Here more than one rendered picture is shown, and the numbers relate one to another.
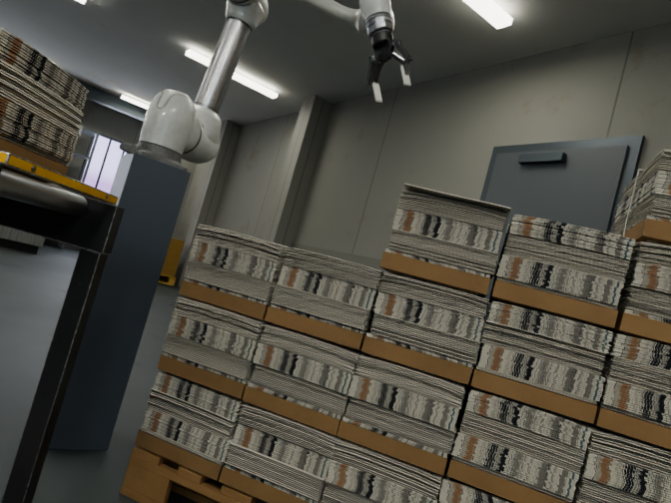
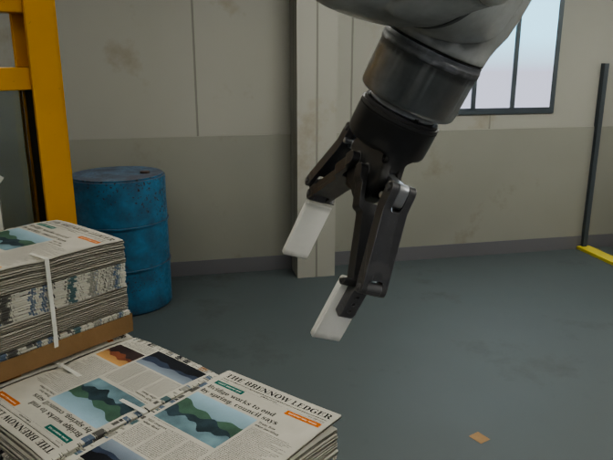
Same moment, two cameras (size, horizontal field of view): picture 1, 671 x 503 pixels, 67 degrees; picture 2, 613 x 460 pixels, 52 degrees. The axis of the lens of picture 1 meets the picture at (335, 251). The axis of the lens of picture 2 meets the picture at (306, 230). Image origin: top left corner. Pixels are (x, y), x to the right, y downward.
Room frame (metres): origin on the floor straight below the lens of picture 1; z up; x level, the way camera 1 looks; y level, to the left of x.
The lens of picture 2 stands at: (2.27, 0.19, 1.68)
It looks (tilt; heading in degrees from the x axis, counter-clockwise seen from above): 15 degrees down; 202
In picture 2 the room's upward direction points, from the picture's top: straight up
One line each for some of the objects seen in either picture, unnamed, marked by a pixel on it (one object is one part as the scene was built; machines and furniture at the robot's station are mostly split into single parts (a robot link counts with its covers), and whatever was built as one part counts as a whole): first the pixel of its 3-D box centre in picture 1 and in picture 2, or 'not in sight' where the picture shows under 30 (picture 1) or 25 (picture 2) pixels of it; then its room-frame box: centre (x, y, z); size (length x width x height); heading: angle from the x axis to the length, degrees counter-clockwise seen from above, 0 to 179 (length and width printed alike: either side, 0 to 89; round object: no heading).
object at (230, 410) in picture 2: (456, 210); (210, 436); (1.48, -0.31, 1.07); 0.37 x 0.29 x 0.01; 164
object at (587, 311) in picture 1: (543, 305); not in sight; (1.41, -0.60, 0.86); 0.38 x 0.29 x 0.04; 163
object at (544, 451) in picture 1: (356, 409); not in sight; (1.54, -0.19, 0.42); 1.17 x 0.39 x 0.83; 73
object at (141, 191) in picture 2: not in sight; (122, 237); (-1.10, -2.59, 0.47); 0.64 x 0.62 x 0.94; 124
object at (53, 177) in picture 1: (68, 183); not in sight; (0.98, 0.54, 0.81); 0.43 x 0.03 x 0.02; 2
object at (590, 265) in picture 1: (550, 275); (105, 438); (1.41, -0.60, 0.95); 0.38 x 0.29 x 0.23; 163
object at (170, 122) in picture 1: (171, 121); not in sight; (1.82, 0.70, 1.17); 0.18 x 0.16 x 0.22; 168
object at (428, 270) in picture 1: (437, 277); not in sight; (1.50, -0.31, 0.86); 0.38 x 0.29 x 0.04; 164
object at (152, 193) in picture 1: (114, 298); not in sight; (1.81, 0.71, 0.50); 0.20 x 0.20 x 1.00; 35
